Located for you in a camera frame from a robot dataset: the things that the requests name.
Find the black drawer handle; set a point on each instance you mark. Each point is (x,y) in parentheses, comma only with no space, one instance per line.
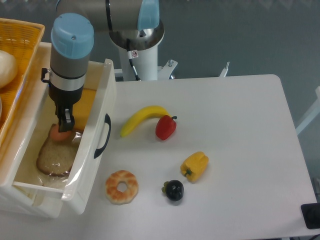
(104,136)

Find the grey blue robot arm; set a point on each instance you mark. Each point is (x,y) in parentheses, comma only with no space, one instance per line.
(72,40)

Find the red bell pepper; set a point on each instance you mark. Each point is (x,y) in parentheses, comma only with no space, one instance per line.
(165,127)

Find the white drawer cabinet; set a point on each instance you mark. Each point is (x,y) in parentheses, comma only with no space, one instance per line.
(31,100)

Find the pinkish brown egg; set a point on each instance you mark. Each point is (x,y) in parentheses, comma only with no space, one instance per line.
(57,136)

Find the white bun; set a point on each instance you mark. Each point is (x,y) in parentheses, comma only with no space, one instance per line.
(8,68)

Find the black device at edge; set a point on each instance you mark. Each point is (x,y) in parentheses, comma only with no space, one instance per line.
(311,215)

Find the yellow banana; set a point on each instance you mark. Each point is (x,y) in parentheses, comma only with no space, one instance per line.
(147,112)

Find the brown bread slice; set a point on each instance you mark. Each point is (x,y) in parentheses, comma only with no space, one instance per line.
(56,158)

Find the white frame bracket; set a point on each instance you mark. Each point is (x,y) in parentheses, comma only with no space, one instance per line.
(312,112)

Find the white open drawer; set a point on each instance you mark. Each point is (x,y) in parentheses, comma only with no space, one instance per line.
(43,175)

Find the yellow bell pepper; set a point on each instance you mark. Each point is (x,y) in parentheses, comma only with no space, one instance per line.
(194,166)

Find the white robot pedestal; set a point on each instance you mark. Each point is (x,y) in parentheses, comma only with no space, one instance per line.
(138,53)

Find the orange wicker basket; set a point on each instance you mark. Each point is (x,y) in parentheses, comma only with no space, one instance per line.
(20,39)

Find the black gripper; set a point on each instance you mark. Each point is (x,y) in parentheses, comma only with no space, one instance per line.
(65,92)

